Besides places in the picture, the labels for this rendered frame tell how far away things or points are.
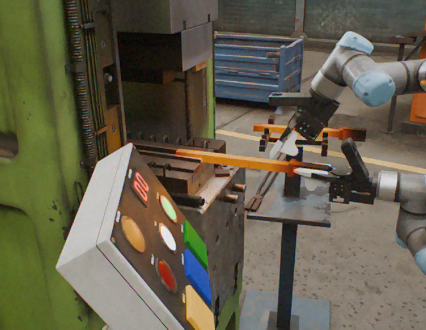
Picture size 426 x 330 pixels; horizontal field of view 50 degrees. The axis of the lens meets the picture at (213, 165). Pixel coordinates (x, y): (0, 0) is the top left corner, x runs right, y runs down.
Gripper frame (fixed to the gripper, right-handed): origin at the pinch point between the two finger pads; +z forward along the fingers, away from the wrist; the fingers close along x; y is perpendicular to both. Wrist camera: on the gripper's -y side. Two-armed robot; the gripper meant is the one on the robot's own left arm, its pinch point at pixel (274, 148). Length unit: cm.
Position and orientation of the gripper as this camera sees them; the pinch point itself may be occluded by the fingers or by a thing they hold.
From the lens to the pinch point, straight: 125.0
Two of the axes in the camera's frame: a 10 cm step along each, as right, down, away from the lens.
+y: 8.2, 5.6, -0.9
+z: -4.4, 7.3, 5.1
